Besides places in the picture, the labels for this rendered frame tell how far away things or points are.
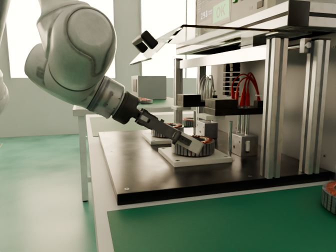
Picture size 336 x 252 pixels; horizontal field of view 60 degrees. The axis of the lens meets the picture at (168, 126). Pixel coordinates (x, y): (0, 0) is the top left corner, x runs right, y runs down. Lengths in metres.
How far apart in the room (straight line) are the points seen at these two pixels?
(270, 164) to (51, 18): 0.49
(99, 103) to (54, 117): 4.83
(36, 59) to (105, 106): 0.17
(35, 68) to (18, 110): 4.90
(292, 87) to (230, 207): 0.40
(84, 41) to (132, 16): 5.14
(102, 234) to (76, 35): 0.29
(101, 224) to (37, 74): 0.34
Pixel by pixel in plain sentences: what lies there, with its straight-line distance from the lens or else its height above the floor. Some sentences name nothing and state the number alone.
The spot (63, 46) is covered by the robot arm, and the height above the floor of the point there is 1.02.
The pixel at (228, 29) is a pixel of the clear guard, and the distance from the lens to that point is 0.57.
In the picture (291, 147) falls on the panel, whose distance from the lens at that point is 0.83.
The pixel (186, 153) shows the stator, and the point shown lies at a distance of 0.72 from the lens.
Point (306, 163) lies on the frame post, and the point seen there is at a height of 0.79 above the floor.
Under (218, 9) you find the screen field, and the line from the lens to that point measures 0.95.
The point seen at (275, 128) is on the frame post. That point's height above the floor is 0.87.
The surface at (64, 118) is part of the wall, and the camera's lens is 5.47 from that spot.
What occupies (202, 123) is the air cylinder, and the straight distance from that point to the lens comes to 1.01.
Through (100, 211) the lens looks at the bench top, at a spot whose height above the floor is 0.75.
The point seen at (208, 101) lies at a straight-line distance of 0.78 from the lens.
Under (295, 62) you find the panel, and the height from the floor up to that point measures 1.01.
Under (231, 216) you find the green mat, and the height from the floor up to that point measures 0.75.
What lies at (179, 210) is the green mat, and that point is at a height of 0.75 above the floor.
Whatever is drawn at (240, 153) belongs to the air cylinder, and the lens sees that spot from 0.79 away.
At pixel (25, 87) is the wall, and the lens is 5.50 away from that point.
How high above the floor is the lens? 0.97
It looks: 9 degrees down
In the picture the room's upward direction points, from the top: straight up
